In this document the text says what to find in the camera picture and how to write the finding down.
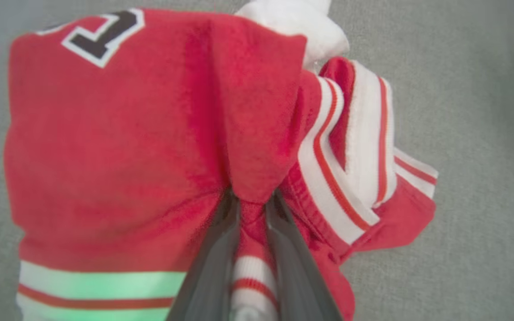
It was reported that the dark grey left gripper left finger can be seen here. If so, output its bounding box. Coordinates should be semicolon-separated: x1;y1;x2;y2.
167;188;241;321

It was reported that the red white striped jersey garment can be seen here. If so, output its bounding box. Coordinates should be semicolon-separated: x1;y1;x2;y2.
3;0;439;321

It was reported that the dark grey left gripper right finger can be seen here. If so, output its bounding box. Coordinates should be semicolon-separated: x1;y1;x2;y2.
265;189;343;321

